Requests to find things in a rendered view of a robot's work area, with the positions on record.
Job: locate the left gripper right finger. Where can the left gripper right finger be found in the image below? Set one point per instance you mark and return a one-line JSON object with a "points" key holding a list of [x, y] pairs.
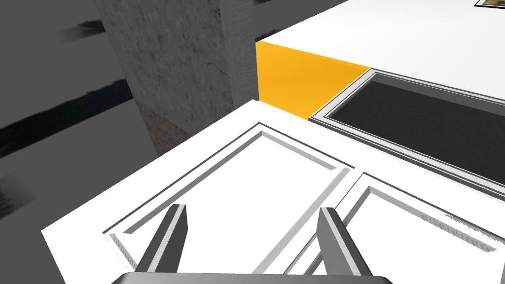
{"points": [[337, 244]]}

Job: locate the black framed wall picture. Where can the black framed wall picture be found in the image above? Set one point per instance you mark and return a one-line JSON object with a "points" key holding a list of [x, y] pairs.
{"points": [[491, 2]]}

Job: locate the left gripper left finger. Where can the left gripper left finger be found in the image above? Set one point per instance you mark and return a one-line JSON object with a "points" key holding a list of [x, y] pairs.
{"points": [[167, 240]]}

